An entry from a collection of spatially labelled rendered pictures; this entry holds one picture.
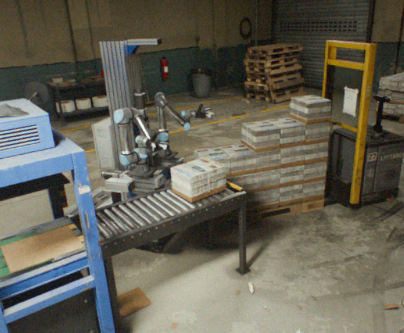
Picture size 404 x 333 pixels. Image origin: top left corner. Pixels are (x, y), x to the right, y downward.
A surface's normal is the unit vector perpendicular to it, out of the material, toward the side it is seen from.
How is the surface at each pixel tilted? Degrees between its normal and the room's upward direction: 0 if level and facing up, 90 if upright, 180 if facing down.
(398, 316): 0
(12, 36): 90
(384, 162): 90
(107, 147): 90
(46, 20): 90
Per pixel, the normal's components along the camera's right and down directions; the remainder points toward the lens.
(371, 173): 0.29, 0.35
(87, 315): 0.56, 0.29
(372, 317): -0.05, -0.92
